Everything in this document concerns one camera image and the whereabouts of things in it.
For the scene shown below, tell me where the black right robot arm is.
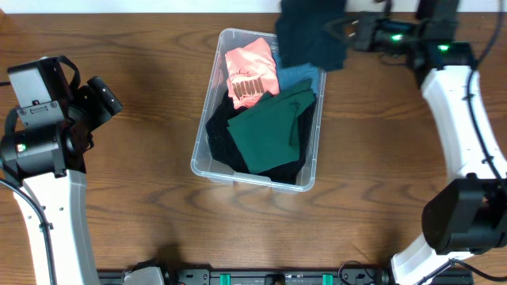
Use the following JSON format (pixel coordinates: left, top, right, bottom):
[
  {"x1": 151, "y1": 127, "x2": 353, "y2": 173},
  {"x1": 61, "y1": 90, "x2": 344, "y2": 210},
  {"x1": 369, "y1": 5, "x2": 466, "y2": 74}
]
[{"x1": 325, "y1": 0, "x2": 506, "y2": 284}]

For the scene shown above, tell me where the dark navy garment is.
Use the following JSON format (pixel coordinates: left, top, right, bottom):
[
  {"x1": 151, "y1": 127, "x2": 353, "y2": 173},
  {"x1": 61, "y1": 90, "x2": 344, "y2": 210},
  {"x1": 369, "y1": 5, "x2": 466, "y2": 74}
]
[{"x1": 275, "y1": 0, "x2": 346, "y2": 71}]

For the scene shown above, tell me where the clear plastic storage bin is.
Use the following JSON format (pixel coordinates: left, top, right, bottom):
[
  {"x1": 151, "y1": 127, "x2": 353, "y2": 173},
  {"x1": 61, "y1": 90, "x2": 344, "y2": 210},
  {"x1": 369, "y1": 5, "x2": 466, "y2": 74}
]
[{"x1": 190, "y1": 28, "x2": 326, "y2": 194}]

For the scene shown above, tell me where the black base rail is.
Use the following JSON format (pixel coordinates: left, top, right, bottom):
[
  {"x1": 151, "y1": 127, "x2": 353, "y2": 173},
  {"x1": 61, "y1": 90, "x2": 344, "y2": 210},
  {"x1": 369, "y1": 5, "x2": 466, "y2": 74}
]
[{"x1": 97, "y1": 259, "x2": 475, "y2": 285}]

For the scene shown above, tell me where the black knit garment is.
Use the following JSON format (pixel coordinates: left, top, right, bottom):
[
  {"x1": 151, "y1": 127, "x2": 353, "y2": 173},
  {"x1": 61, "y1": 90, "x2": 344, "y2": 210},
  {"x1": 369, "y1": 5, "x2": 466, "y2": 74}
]
[{"x1": 205, "y1": 90, "x2": 316, "y2": 184}]

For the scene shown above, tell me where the dark green garment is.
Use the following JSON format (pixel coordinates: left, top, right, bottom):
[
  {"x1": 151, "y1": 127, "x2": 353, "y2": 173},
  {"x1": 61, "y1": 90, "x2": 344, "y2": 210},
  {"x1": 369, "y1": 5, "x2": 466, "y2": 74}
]
[{"x1": 227, "y1": 79, "x2": 315, "y2": 174}]

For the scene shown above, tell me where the pink shirt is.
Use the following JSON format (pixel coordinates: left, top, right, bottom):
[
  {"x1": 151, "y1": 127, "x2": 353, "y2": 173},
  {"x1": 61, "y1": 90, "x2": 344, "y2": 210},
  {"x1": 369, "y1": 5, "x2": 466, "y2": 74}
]
[{"x1": 225, "y1": 38, "x2": 280, "y2": 109}]

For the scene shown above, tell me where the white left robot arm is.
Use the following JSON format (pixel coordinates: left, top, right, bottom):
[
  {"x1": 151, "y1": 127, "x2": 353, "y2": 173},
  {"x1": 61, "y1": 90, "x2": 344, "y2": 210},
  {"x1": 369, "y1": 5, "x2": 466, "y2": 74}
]
[{"x1": 1, "y1": 55, "x2": 123, "y2": 284}]

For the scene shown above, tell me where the blue cloth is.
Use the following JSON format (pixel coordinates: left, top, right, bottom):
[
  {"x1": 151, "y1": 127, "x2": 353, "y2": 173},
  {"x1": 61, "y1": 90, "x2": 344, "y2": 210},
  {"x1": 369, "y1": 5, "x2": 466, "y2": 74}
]
[{"x1": 273, "y1": 53, "x2": 320, "y2": 94}]

